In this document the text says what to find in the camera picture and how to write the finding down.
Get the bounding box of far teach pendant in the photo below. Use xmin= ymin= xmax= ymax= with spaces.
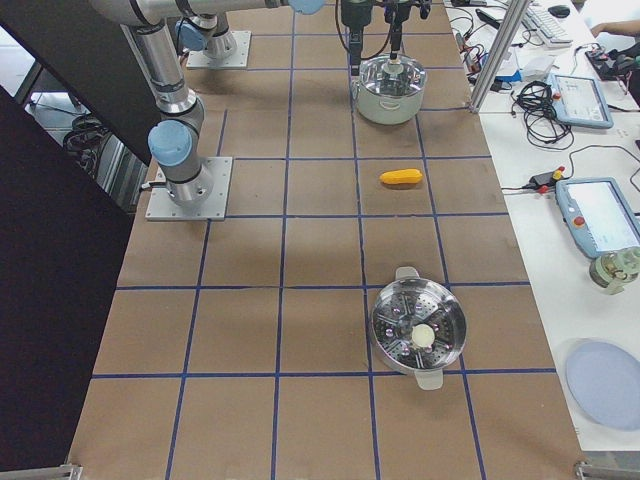
xmin=547 ymin=73 xmax=613 ymax=129

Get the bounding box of black cable bundle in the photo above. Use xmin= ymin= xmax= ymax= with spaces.
xmin=512 ymin=82 xmax=574 ymax=150

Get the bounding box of blue round plate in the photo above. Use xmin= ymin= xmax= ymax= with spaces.
xmin=565 ymin=341 xmax=639 ymax=431

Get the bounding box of white steamed bun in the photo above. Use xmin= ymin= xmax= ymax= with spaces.
xmin=411 ymin=324 xmax=436 ymax=348

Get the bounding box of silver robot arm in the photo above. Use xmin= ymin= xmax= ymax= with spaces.
xmin=175 ymin=1 xmax=432 ymax=77
xmin=91 ymin=1 xmax=213 ymax=206

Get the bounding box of brown paper table cover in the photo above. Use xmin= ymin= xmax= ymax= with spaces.
xmin=70 ymin=2 xmax=580 ymax=479

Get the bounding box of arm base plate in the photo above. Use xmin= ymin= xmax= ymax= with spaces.
xmin=186 ymin=30 xmax=251 ymax=70
xmin=145 ymin=157 xmax=233 ymax=221

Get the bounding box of black power adapter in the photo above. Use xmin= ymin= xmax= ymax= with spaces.
xmin=522 ymin=172 xmax=556 ymax=192

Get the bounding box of near teach pendant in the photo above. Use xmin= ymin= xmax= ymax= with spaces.
xmin=555 ymin=177 xmax=639 ymax=259

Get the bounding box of white keyboard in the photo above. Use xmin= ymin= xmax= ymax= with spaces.
xmin=522 ymin=6 xmax=573 ymax=48

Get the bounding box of glass jar with lid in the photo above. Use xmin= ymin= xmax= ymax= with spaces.
xmin=589 ymin=247 xmax=639 ymax=295

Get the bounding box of aluminium frame post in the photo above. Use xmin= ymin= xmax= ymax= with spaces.
xmin=468 ymin=0 xmax=529 ymax=113

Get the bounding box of steel steamer pot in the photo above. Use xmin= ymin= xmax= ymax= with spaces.
xmin=369 ymin=266 xmax=467 ymax=391

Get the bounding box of yellow corn cob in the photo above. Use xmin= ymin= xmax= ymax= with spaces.
xmin=379 ymin=168 xmax=424 ymax=189

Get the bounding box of teach pendant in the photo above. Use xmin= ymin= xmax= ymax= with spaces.
xmin=547 ymin=73 xmax=613 ymax=129
xmin=555 ymin=177 xmax=639 ymax=259

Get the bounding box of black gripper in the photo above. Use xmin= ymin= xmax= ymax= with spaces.
xmin=340 ymin=0 xmax=415 ymax=76

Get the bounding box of pale green electric pot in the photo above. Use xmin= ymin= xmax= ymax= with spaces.
xmin=351 ymin=54 xmax=427 ymax=125

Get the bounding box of glass pot lid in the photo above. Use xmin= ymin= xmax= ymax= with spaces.
xmin=359 ymin=54 xmax=427 ymax=98

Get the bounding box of blue cardboard box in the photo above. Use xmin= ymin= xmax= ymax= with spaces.
xmin=495 ymin=54 xmax=522 ymax=82

